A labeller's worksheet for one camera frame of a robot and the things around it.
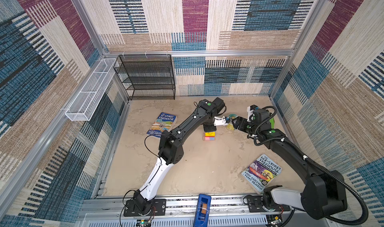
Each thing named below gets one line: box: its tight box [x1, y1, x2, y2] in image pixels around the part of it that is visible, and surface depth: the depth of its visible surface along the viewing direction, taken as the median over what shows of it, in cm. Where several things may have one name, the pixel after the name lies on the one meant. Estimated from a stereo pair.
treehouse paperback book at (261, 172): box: [240, 153, 283, 195], surface depth 83 cm
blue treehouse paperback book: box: [146, 112, 178, 139], surface depth 106 cm
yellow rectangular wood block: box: [205, 131, 216, 137], surface depth 95 cm
